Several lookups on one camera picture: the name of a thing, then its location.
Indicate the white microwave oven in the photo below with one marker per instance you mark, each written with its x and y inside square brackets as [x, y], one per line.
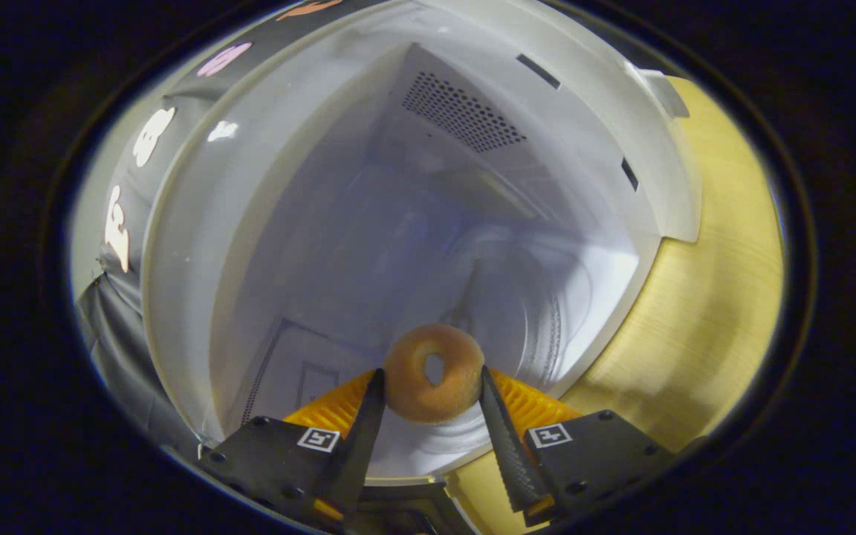
[324, 223]

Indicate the black backdrop cloth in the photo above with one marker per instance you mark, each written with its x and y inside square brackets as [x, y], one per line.
[116, 334]

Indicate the brown donut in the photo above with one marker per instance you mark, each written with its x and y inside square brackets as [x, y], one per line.
[413, 394]

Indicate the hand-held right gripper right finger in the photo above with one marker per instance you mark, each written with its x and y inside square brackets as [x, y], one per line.
[506, 446]

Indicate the glass turntable plate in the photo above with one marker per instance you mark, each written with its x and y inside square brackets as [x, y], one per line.
[532, 312]

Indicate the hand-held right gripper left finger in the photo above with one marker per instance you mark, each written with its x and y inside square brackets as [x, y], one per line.
[357, 446]

